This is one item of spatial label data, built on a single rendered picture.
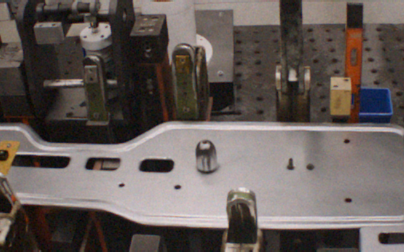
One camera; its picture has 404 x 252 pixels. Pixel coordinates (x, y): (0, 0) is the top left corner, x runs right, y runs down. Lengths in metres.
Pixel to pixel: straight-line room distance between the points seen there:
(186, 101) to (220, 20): 0.66
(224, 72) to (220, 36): 0.15
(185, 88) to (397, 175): 0.38
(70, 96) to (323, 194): 0.54
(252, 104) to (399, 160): 0.66
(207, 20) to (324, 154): 0.80
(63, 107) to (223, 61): 0.49
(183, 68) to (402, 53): 0.86
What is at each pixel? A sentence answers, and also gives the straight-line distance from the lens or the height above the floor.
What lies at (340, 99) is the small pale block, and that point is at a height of 1.05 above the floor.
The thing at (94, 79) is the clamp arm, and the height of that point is 1.07.
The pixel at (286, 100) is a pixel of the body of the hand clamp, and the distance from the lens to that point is 1.15.
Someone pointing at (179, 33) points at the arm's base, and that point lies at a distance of 1.58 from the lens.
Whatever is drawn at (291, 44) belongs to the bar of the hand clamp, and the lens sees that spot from 1.11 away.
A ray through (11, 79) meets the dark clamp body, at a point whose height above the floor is 1.05.
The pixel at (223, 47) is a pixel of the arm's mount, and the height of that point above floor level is 0.80.
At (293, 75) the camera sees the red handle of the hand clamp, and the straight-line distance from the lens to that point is 1.13.
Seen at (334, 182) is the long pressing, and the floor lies 1.00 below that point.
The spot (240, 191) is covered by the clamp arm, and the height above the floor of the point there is 1.12.
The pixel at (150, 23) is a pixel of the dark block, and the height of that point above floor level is 1.12.
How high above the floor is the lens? 1.73
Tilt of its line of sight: 39 degrees down
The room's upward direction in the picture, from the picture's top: 7 degrees counter-clockwise
